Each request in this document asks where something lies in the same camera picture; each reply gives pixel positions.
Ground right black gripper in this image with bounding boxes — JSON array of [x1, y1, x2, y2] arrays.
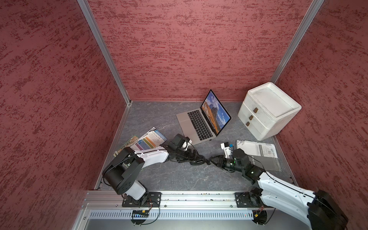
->
[[208, 155, 244, 173]]

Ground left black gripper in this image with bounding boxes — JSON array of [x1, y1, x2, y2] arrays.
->
[[174, 148, 201, 163]]

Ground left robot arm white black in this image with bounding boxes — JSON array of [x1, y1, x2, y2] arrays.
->
[[102, 134, 210, 207]]

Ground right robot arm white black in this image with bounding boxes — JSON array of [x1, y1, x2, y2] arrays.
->
[[210, 149, 348, 230]]

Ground silver open laptop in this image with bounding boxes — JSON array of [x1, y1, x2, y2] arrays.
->
[[176, 90, 232, 145]]

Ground colourful booklet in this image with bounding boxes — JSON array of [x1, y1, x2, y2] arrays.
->
[[130, 127, 167, 150]]

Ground white paper manual in sleeve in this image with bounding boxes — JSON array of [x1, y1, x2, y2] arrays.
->
[[236, 140, 281, 172]]

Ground green colourful booklet underneath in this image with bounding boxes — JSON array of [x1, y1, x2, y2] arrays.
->
[[113, 136, 139, 157]]

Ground white three-drawer storage box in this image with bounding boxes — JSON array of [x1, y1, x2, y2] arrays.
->
[[238, 82, 302, 141]]

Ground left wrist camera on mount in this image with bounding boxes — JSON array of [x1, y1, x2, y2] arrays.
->
[[182, 137, 191, 151]]

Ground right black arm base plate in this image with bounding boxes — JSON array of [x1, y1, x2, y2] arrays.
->
[[234, 192, 270, 209]]

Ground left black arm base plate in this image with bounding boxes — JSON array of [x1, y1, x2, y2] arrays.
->
[[122, 192, 162, 208]]

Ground aluminium front rail frame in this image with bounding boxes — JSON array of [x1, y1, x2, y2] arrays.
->
[[72, 191, 309, 230]]

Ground right aluminium corner post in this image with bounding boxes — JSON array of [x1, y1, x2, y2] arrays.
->
[[270, 0, 324, 84]]

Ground aluminium corner post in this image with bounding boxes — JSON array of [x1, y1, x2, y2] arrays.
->
[[270, 0, 324, 84], [77, 0, 131, 106]]

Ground left aluminium corner post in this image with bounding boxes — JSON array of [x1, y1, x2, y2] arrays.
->
[[77, 0, 131, 106]]

